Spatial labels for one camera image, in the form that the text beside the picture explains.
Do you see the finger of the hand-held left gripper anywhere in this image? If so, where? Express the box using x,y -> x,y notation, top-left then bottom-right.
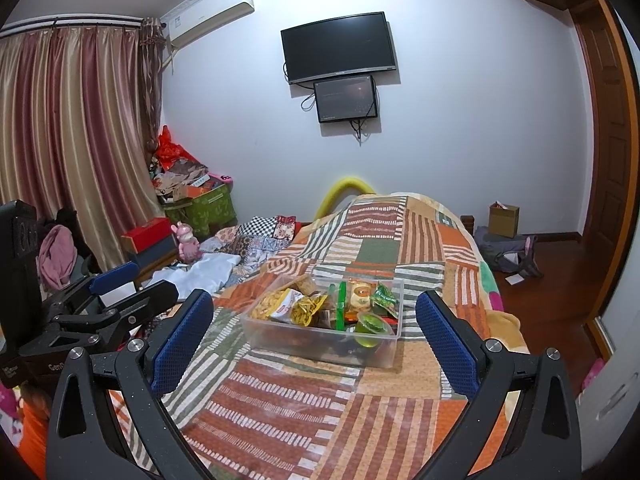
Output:
20,280 -> 180,361
47,260 -> 141,316

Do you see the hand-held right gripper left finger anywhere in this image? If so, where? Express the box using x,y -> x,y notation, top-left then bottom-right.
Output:
46,289 -> 216,480

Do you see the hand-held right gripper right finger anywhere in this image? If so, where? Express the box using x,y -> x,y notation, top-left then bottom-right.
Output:
415,290 -> 583,480

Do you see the green pea packet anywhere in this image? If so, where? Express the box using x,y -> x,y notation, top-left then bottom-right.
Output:
372,282 -> 401,318

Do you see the green jelly cup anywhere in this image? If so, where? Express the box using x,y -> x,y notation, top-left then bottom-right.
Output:
355,312 -> 393,348

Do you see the clear green-edged snack packet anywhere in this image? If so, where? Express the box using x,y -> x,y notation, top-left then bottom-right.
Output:
320,282 -> 351,331

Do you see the clear plastic container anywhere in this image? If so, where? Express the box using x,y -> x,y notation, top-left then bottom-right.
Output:
240,272 -> 405,367

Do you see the yellow snack packet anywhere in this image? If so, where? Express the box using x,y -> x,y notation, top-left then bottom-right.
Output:
287,294 -> 328,328

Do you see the pink clothing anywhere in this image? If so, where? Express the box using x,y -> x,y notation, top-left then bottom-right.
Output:
39,225 -> 78,291

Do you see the dark blue box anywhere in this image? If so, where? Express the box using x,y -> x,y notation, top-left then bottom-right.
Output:
132,240 -> 178,273

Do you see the red box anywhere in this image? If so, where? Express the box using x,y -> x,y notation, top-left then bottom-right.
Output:
121,217 -> 176,253

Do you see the orange fleece blanket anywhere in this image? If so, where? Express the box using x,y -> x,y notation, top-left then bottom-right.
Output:
480,260 -> 531,356

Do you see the white cloth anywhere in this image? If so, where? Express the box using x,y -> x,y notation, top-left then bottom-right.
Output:
145,252 -> 241,291

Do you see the pink bunny figurine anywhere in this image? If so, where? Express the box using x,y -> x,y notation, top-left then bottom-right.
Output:
172,222 -> 203,263

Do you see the grey bag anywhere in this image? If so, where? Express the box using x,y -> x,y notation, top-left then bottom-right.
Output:
472,226 -> 543,278

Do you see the green storage box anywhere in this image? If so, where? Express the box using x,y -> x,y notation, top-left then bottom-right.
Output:
160,182 -> 238,238

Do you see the pile of papers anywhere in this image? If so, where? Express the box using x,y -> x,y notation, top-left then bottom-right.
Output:
147,157 -> 223,206

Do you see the checked patchwork quilt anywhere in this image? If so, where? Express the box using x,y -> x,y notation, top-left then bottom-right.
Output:
200,215 -> 296,281

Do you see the cardboard box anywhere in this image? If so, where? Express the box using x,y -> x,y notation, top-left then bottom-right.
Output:
488,201 -> 521,238

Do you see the striped curtain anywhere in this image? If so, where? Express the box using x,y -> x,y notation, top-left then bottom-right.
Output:
0,17 -> 168,271

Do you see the red plastic bag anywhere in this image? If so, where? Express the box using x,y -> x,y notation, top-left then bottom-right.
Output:
155,126 -> 193,166

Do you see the yellow foam tube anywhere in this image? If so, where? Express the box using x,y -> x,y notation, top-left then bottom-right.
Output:
312,177 -> 376,221

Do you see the wooden door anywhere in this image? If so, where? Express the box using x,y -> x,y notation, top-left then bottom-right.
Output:
570,0 -> 632,321

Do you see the white air conditioner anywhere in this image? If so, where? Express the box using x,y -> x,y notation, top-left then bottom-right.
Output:
162,0 -> 255,51

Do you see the black screen cable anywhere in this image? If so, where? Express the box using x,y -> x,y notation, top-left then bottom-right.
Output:
350,117 -> 372,146

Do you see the curtain rail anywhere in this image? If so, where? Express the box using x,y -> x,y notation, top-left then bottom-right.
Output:
0,16 -> 143,37

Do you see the small wall screen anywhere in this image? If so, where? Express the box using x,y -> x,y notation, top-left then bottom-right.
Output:
314,75 -> 378,123

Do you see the wall television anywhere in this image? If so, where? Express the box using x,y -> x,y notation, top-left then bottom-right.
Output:
280,11 -> 398,86

